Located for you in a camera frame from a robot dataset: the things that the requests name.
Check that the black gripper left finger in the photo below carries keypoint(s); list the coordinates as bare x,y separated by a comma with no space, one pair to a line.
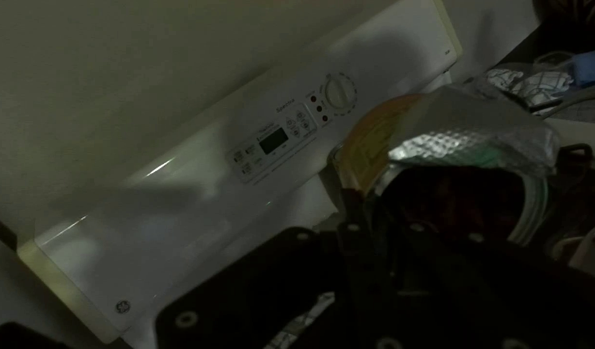
258,284

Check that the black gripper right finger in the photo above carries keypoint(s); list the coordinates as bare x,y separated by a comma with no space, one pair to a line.
502,303

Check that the orange bean can foil lid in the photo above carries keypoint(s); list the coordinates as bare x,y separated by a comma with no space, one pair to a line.
438,139

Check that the white gas stove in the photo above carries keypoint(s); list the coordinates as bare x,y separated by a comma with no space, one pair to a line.
180,214

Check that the black kettle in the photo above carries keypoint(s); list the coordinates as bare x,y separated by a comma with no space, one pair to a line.
577,195

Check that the crumpled foil wrap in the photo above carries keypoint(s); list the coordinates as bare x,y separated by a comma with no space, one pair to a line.
529,84

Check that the blue cloth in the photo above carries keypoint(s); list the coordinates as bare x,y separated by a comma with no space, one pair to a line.
589,65

